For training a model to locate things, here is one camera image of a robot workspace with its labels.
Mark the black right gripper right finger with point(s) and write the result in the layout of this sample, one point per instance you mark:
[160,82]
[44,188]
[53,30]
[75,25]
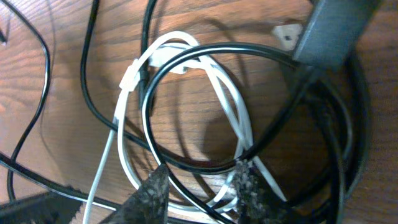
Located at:
[257,203]

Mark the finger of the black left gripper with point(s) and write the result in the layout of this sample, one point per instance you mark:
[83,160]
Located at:
[48,207]

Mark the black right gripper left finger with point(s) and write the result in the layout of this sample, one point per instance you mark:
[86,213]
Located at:
[148,204]

